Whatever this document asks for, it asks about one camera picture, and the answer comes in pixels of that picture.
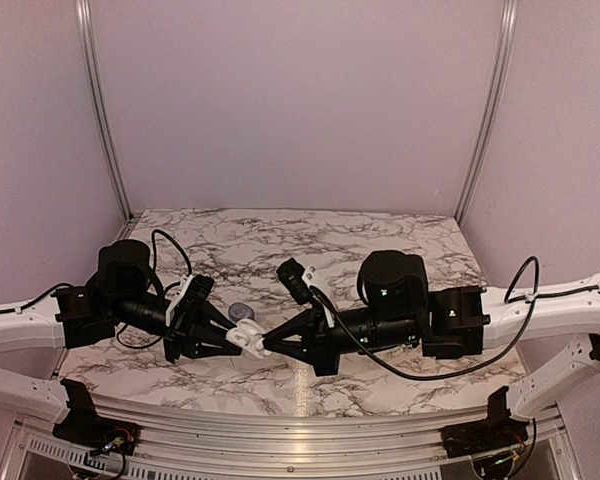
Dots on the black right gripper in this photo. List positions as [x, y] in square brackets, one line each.
[320, 352]

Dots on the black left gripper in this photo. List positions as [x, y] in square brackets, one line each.
[179, 335]

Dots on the purple earbud charging case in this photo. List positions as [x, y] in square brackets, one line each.
[240, 311]

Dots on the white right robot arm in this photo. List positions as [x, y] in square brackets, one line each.
[515, 315]

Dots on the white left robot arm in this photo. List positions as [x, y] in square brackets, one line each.
[34, 325]

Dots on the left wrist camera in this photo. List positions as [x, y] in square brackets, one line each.
[190, 289]

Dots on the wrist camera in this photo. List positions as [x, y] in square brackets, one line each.
[190, 289]
[300, 281]

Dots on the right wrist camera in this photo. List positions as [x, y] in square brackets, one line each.
[300, 281]

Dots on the aluminium front rail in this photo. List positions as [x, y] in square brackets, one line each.
[184, 444]

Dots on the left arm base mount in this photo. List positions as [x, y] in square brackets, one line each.
[95, 432]

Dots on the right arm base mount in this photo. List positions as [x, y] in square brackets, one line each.
[481, 436]

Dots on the left aluminium frame post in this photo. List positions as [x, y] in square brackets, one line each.
[95, 86]

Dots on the aluminium frame post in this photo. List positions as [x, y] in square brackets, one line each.
[95, 86]
[495, 92]

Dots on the right aluminium frame post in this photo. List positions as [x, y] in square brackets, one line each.
[495, 92]

